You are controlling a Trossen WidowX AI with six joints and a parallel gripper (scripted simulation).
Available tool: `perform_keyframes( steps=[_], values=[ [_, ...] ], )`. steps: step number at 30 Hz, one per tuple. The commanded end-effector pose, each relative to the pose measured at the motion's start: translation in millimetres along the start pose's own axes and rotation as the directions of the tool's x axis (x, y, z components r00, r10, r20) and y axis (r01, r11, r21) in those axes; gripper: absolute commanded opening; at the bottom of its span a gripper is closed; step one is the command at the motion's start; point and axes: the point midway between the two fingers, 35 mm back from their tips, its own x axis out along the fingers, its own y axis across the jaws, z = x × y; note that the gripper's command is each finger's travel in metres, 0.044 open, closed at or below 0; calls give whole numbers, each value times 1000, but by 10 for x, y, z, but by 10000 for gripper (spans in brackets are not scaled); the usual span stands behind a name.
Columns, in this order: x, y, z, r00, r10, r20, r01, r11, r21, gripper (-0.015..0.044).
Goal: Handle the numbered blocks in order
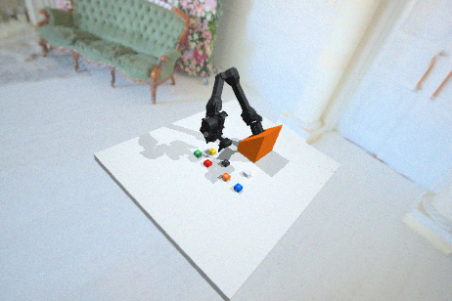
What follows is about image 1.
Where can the blue block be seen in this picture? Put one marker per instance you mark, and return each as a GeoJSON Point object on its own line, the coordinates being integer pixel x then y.
{"type": "Point", "coordinates": [238, 187]}

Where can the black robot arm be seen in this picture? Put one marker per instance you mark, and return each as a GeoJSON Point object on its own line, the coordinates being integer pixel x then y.
{"type": "Point", "coordinates": [214, 118]}

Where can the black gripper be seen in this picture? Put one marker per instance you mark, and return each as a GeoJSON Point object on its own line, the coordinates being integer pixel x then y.
{"type": "Point", "coordinates": [224, 142]}

